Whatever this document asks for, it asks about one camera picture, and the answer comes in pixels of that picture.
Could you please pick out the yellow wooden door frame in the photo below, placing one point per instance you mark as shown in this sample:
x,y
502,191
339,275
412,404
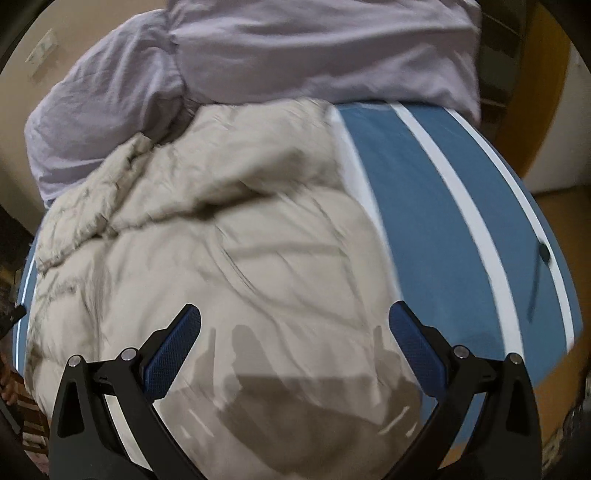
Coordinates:
x,y
549,92

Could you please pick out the small dark object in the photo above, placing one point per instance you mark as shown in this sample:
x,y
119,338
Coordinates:
x,y
545,253

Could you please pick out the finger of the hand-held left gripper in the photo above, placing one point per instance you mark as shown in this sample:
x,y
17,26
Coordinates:
x,y
10,318

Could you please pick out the beige wall switch plate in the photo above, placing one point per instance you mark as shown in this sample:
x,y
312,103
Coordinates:
x,y
41,50

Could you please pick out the white door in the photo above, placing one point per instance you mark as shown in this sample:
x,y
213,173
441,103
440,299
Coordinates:
x,y
565,138

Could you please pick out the lavender duvet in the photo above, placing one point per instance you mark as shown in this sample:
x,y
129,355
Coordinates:
x,y
277,50

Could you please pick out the beige puffer jacket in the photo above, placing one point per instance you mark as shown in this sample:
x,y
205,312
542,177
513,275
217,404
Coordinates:
x,y
231,230

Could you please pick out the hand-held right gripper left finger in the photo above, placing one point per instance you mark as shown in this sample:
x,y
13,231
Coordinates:
x,y
178,344

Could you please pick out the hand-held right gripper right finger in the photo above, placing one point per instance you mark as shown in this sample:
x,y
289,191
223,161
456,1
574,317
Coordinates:
x,y
415,344

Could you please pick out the blue white striped bed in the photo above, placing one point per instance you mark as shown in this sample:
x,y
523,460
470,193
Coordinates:
x,y
415,194

